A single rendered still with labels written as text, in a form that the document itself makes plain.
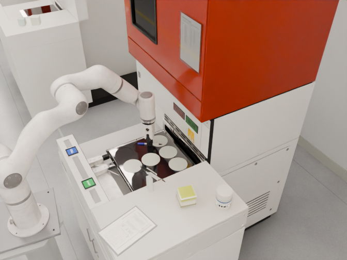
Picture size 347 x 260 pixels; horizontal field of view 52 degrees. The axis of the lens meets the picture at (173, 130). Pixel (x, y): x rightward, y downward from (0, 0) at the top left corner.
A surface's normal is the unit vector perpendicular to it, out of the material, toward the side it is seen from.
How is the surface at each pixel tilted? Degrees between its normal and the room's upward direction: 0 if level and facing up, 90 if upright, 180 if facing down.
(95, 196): 0
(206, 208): 0
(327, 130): 90
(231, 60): 90
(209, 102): 90
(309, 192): 0
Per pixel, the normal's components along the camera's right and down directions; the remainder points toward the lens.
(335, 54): -0.87, 0.32
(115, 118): 0.00, -0.77
